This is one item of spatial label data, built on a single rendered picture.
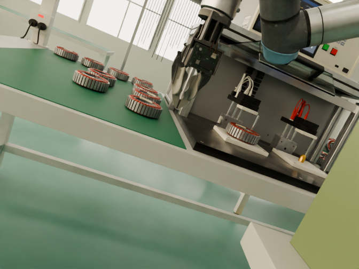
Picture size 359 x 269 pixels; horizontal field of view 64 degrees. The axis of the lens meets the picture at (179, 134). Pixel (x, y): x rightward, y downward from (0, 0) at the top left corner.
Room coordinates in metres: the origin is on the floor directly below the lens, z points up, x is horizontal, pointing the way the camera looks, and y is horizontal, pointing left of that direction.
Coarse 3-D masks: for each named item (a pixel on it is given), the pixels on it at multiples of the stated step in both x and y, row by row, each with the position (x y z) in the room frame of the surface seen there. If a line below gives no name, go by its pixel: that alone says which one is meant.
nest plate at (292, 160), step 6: (276, 150) 1.02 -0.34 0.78; (282, 156) 0.97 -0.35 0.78; (288, 156) 0.99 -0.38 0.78; (294, 156) 1.05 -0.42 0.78; (288, 162) 0.92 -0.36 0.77; (294, 162) 0.91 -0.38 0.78; (300, 162) 0.97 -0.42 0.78; (306, 162) 1.03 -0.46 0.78; (300, 168) 0.91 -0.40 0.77; (306, 168) 0.91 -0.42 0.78; (312, 168) 0.95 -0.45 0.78; (318, 174) 0.92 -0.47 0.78; (324, 174) 0.93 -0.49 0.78
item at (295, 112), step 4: (300, 100) 1.14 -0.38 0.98; (304, 100) 1.12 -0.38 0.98; (296, 104) 1.14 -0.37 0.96; (300, 104) 1.11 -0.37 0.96; (304, 104) 1.12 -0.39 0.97; (308, 104) 1.14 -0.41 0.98; (300, 108) 1.16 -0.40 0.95; (296, 112) 1.10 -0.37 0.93; (300, 112) 1.11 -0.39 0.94; (308, 112) 1.12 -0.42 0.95; (292, 116) 1.11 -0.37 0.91; (300, 116) 1.11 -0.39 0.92
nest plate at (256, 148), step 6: (216, 126) 0.97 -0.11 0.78; (222, 132) 0.90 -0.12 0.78; (228, 138) 0.85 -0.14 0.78; (234, 138) 0.89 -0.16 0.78; (234, 144) 0.86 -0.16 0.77; (240, 144) 0.86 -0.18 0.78; (246, 144) 0.87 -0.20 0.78; (252, 150) 0.87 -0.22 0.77; (258, 150) 0.87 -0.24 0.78; (264, 150) 0.91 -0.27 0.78
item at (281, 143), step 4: (276, 136) 1.13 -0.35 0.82; (280, 136) 1.12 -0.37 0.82; (272, 140) 1.14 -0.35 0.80; (276, 140) 1.12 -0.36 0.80; (280, 140) 1.10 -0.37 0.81; (284, 140) 1.10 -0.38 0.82; (288, 140) 1.11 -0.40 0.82; (272, 144) 1.13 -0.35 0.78; (276, 144) 1.11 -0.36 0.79; (280, 144) 1.10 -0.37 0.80; (284, 144) 1.10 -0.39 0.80; (288, 144) 1.11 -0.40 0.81; (292, 144) 1.11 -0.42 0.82; (296, 144) 1.12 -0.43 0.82; (276, 148) 1.10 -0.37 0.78; (280, 148) 1.10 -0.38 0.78; (284, 148) 1.11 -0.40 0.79; (288, 148) 1.11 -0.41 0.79; (292, 148) 1.11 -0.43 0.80; (288, 152) 1.11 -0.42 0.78; (292, 152) 1.12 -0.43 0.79
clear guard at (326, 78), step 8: (240, 48) 1.07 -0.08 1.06; (248, 48) 0.99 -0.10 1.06; (256, 48) 0.93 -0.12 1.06; (256, 56) 1.10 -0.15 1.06; (264, 64) 0.76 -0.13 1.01; (272, 64) 0.77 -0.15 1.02; (288, 64) 0.80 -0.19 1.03; (296, 64) 0.82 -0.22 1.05; (288, 72) 0.78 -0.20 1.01; (296, 72) 0.80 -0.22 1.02; (304, 72) 0.81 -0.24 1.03; (304, 80) 0.79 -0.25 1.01; (312, 80) 0.81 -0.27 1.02; (320, 80) 0.82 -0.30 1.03; (328, 80) 0.84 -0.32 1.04; (320, 88) 0.80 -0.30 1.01; (328, 88) 0.82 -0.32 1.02
